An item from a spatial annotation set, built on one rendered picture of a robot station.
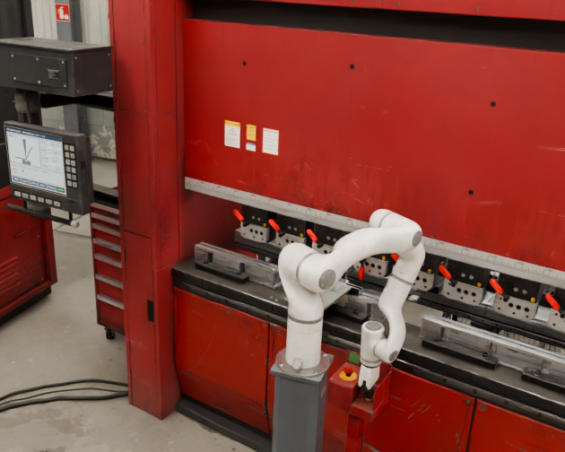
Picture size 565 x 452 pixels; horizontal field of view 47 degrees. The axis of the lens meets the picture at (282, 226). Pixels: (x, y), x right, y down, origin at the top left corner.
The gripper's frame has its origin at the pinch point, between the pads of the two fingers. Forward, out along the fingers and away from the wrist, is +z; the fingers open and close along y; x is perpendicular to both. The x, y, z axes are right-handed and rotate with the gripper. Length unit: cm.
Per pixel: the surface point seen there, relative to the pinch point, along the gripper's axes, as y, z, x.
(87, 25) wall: -365, -58, -538
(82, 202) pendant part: 15, -58, -133
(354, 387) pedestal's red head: 3.6, -3.3, -4.5
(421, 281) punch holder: -31.7, -37.2, 6.5
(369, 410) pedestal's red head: 5.5, 3.2, 2.9
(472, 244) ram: -33, -58, 24
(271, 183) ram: -37, -62, -68
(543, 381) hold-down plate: -24, -14, 59
